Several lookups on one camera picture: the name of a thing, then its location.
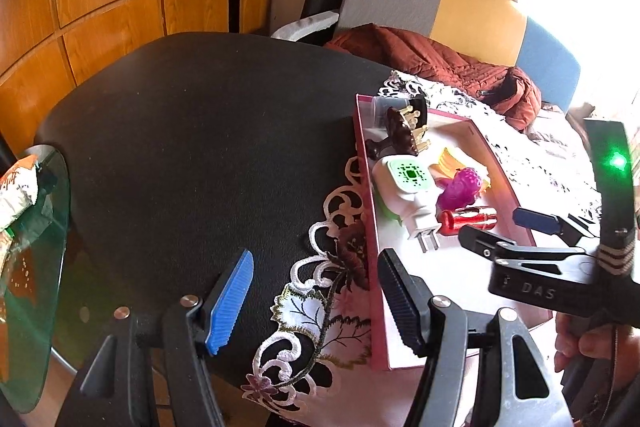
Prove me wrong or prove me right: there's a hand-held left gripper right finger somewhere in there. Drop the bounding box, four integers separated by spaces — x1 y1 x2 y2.
377 248 573 427

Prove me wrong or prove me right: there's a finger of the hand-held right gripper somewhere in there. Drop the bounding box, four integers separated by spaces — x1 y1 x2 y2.
457 225 588 263
512 207 601 240

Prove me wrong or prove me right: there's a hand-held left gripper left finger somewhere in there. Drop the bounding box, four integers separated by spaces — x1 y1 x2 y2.
55 248 256 427

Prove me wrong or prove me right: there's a red metallic tube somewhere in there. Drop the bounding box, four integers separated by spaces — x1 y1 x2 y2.
439 205 500 237

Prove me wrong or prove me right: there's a pink box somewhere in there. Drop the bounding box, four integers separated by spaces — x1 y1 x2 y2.
354 93 538 370

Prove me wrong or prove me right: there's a magenta plastic holder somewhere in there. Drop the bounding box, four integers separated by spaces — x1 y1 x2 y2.
436 167 483 212

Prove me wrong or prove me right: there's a white plug-in device green top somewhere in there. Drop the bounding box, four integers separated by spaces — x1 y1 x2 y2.
372 156 442 254

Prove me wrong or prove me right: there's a person's right hand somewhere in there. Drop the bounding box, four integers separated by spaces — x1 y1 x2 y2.
554 314 640 373

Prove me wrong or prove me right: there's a white floral embroidered tablecloth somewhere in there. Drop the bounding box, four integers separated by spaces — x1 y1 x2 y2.
240 69 601 427

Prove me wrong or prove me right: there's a yellow plastic toy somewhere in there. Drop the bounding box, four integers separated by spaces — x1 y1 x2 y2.
431 147 493 188

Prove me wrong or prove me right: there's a brown hair claw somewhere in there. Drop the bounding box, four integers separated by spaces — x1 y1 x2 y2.
365 99 432 158

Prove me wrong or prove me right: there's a black padded table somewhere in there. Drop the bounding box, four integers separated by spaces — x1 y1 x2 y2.
32 32 411 383

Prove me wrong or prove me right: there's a round glass table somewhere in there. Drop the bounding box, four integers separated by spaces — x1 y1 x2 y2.
0 146 71 413

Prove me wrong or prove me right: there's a rust brown quilted jacket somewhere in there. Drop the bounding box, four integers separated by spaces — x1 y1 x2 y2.
325 23 543 130

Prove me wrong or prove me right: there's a snack bag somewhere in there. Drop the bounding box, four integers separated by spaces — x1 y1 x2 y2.
0 155 41 230

